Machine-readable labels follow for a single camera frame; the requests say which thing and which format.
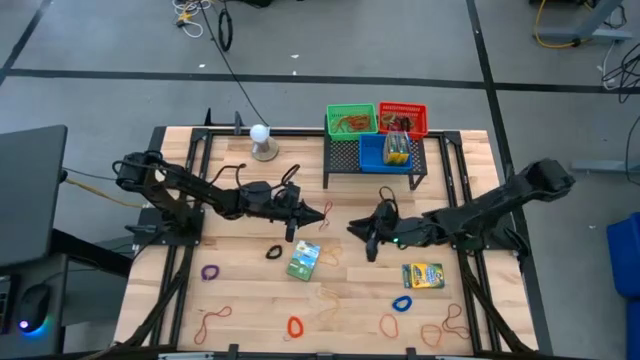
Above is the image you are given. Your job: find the black desk frame bar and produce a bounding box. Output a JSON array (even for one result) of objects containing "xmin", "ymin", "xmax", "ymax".
[{"xmin": 49, "ymin": 227, "xmax": 135, "ymax": 279}]

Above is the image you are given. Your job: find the blue plastic basket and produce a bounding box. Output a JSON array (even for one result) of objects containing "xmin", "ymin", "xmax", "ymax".
[{"xmin": 358, "ymin": 133, "xmax": 414, "ymax": 175}]

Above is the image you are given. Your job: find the black keyboard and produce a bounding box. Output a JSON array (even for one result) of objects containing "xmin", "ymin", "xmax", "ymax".
[{"xmin": 0, "ymin": 273, "xmax": 14, "ymax": 335}]

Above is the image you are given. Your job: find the grey desk foot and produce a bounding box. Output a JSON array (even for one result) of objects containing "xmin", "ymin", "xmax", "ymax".
[{"xmin": 569, "ymin": 158, "xmax": 640, "ymax": 176}]

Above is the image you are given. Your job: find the yellow braided cable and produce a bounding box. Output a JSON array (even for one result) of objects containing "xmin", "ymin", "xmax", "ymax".
[{"xmin": 63, "ymin": 177, "xmax": 146, "ymax": 209}]

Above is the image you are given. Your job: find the white bulb brass lamp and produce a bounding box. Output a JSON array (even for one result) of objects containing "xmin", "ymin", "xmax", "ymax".
[{"xmin": 248, "ymin": 123, "xmax": 280, "ymax": 163}]

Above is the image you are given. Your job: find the white cable bundle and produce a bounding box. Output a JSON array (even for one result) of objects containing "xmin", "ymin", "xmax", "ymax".
[{"xmin": 172, "ymin": 0, "xmax": 214, "ymax": 40}]

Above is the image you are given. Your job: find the green plastic basket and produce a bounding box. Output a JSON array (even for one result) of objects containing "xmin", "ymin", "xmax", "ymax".
[{"xmin": 325, "ymin": 103, "xmax": 380, "ymax": 142}]

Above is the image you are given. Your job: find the yellow floor cable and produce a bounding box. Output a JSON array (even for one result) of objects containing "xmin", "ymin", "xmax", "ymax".
[{"xmin": 533, "ymin": 0, "xmax": 581, "ymax": 50}]

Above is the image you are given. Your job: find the green blue crayon box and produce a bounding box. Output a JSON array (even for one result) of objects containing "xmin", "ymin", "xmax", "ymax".
[
  {"xmin": 285, "ymin": 239, "xmax": 322, "ymax": 283},
  {"xmin": 396, "ymin": 131, "xmax": 413, "ymax": 165}
]

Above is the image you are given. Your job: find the orange rubber band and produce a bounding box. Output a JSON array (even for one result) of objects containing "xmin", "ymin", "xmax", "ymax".
[
  {"xmin": 378, "ymin": 313, "xmax": 400, "ymax": 340},
  {"xmin": 420, "ymin": 324, "xmax": 444, "ymax": 349}
]

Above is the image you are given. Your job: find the black lamp cable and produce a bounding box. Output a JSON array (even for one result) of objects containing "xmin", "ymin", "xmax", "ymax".
[{"xmin": 198, "ymin": 0, "xmax": 271, "ymax": 127}]

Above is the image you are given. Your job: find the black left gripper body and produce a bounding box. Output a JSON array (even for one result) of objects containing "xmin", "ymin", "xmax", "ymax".
[{"xmin": 269, "ymin": 185, "xmax": 303, "ymax": 222}]

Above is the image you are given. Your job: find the thin black cable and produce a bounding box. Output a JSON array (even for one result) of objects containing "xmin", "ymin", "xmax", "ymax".
[
  {"xmin": 624, "ymin": 117, "xmax": 640, "ymax": 186},
  {"xmin": 63, "ymin": 167, "xmax": 119, "ymax": 181}
]

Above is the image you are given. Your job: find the black perforated metal shelf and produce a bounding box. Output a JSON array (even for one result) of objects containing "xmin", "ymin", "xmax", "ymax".
[{"xmin": 323, "ymin": 132, "xmax": 430, "ymax": 191}]

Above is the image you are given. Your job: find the blue plastic bin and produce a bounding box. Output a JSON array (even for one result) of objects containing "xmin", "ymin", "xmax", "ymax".
[{"xmin": 606, "ymin": 212, "xmax": 640, "ymax": 360}]

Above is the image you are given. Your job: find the black cable loop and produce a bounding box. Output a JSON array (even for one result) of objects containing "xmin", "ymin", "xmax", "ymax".
[{"xmin": 217, "ymin": 7, "xmax": 235, "ymax": 53}]

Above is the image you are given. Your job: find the grey desk leg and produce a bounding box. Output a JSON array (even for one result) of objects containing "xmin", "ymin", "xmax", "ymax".
[{"xmin": 537, "ymin": 0, "xmax": 635, "ymax": 46}]

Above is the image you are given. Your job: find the yellow blue crayon box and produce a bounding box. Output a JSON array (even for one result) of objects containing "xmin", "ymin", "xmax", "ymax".
[{"xmin": 401, "ymin": 262, "xmax": 446, "ymax": 290}]

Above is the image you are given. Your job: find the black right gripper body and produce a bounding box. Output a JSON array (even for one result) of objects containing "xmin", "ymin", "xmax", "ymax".
[{"xmin": 374, "ymin": 202, "xmax": 407, "ymax": 245}]

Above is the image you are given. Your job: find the red rubber band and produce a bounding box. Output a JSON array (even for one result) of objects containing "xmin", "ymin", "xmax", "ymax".
[
  {"xmin": 193, "ymin": 305, "xmax": 234, "ymax": 346},
  {"xmin": 441, "ymin": 303, "xmax": 471, "ymax": 340},
  {"xmin": 318, "ymin": 199, "xmax": 335, "ymax": 232},
  {"xmin": 332, "ymin": 113, "xmax": 376, "ymax": 134}
]

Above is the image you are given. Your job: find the black monitor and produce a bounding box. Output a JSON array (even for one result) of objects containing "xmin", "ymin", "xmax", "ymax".
[{"xmin": 0, "ymin": 124, "xmax": 69, "ymax": 269}]

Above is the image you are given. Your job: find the yellow rubber band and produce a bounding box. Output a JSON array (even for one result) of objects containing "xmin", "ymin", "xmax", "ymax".
[
  {"xmin": 318, "ymin": 244, "xmax": 343, "ymax": 268},
  {"xmin": 315, "ymin": 284, "xmax": 344, "ymax": 324}
]

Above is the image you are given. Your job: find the white floor cable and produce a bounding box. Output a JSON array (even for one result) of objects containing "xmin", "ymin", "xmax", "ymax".
[{"xmin": 602, "ymin": 42, "xmax": 619, "ymax": 91}]

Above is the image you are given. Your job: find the black floor cable bundle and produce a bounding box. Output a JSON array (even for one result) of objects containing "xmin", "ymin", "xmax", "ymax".
[{"xmin": 601, "ymin": 42, "xmax": 640, "ymax": 104}]

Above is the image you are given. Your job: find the red plastic basket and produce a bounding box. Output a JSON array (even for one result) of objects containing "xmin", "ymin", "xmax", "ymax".
[{"xmin": 377, "ymin": 101, "xmax": 430, "ymax": 141}]

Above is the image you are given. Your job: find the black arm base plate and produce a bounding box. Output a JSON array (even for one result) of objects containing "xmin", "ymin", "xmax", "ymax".
[
  {"xmin": 124, "ymin": 207, "xmax": 206, "ymax": 247},
  {"xmin": 446, "ymin": 209, "xmax": 529, "ymax": 251}
]

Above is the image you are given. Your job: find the black computer mouse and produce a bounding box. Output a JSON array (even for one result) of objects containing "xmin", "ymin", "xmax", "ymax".
[{"xmin": 17, "ymin": 283, "xmax": 52, "ymax": 334}]

